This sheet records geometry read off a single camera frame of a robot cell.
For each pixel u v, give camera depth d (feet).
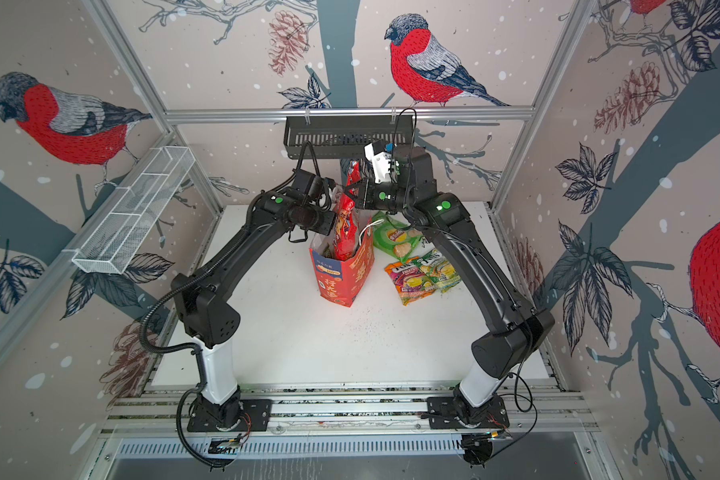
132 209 2.54
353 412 2.45
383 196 1.88
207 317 1.56
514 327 1.36
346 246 2.19
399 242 3.42
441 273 3.19
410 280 3.12
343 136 3.51
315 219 2.35
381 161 1.97
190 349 1.75
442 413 2.40
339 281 2.63
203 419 2.38
